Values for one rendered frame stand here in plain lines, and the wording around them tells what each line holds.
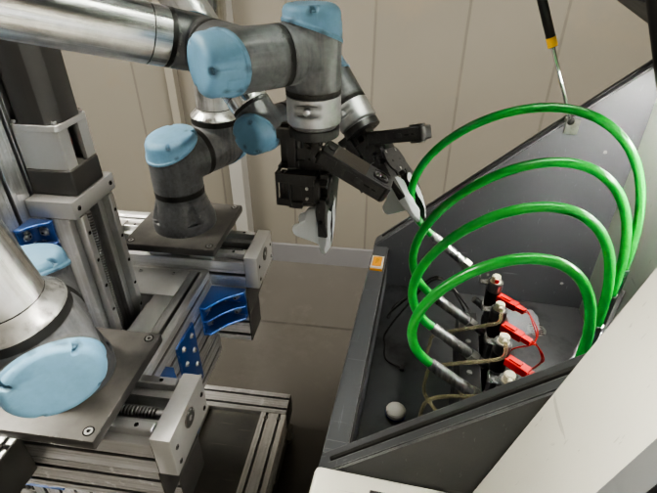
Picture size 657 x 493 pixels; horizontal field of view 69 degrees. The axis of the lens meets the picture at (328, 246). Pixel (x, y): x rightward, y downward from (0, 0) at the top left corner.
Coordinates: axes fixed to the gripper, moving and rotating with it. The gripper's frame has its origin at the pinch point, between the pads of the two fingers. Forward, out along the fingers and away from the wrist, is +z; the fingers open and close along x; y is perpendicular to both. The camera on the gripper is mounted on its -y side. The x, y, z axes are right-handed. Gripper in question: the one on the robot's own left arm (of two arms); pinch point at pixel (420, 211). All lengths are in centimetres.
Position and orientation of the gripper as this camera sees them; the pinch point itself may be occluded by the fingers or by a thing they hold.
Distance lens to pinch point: 90.7
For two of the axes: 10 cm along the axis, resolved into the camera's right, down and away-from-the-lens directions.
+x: -5.4, 2.6, -8.0
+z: 4.9, 8.7, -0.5
